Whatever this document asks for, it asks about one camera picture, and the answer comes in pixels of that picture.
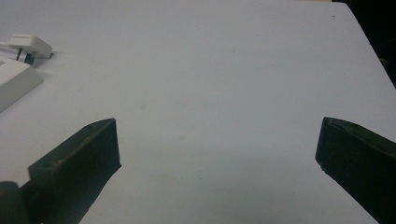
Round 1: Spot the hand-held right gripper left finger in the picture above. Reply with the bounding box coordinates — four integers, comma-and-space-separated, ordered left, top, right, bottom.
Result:
20, 118, 122, 224

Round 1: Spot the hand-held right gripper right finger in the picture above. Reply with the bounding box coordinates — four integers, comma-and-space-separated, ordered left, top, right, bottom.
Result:
315, 117, 396, 224

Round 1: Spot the white power strip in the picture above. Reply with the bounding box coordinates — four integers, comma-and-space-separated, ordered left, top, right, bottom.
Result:
0, 55, 45, 114

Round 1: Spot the white power plug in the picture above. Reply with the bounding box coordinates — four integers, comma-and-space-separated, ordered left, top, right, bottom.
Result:
0, 34, 53, 66

